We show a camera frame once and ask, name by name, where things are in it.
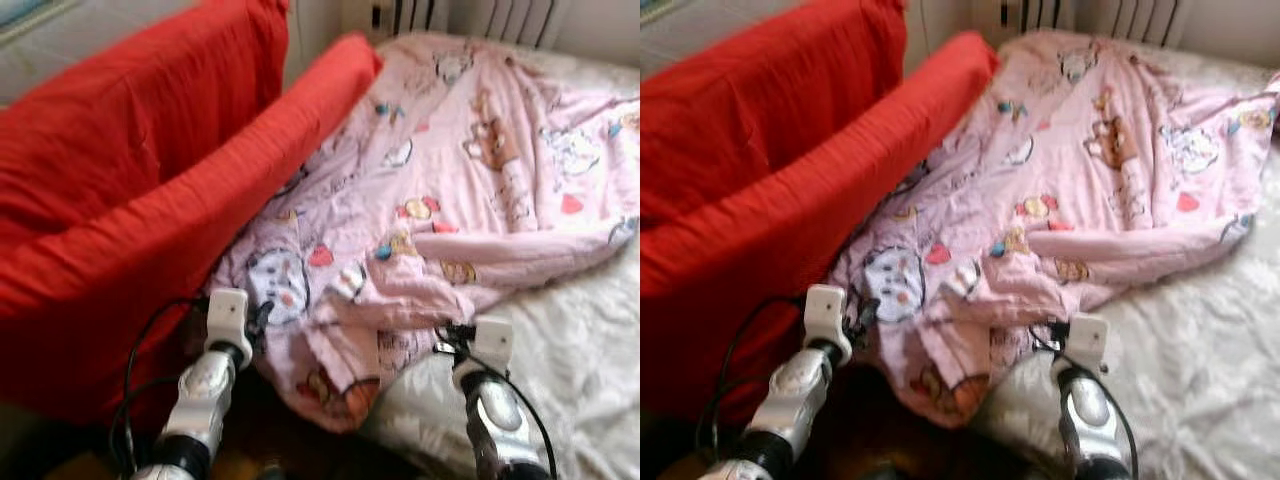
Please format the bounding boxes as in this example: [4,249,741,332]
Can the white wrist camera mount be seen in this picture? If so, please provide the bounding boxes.
[205,288,251,346]
[805,285,853,366]
[470,316,515,376]
[1065,313,1111,371]

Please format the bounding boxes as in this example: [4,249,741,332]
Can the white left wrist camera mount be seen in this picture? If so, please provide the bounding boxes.
[205,288,251,346]
[805,285,853,366]

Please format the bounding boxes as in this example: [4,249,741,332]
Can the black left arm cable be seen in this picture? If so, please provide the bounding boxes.
[705,295,813,471]
[108,295,211,476]

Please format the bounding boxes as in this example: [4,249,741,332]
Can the long red cushion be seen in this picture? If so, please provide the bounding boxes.
[640,30,1001,421]
[0,33,384,426]

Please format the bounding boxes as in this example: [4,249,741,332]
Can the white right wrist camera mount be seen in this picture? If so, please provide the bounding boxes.
[470,316,515,376]
[1065,313,1111,371]

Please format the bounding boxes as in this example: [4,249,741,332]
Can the large red cushion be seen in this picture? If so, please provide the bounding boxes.
[0,0,291,246]
[640,0,909,226]

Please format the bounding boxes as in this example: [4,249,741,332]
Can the pink cartoon print duvet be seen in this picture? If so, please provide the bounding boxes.
[825,28,1280,429]
[205,30,641,433]

